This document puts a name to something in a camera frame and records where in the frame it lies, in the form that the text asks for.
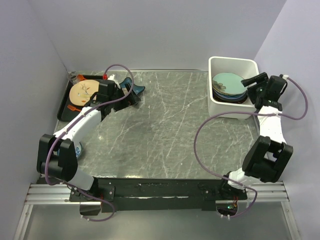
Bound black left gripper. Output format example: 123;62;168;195
109;82;141;112

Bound mint green flower plate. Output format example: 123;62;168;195
211;72;247;96

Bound blue polka dot plate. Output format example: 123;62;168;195
213;90;247;100

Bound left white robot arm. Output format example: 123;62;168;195
36;77;145;201

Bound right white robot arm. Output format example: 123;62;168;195
218;72;294;199

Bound floral beige plate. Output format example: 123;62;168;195
69;79;100;107

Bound orange plastic spoon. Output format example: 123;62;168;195
76;74;87;83

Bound clear glass cup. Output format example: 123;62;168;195
67;72;78;85

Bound orange plastic fork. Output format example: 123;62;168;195
67;104;81;112

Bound black serving tray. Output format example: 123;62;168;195
57;75;102;122

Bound blue patterned small bowl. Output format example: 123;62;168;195
74;142;83;159

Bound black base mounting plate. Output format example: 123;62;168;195
37;176;248;213

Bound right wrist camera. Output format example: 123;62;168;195
279;74;289;80

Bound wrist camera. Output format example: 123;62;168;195
102;74;120;88
279;74;289;80

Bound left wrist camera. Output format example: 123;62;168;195
102;74;120;88

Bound aluminium rail frame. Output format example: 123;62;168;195
15;184;293;240

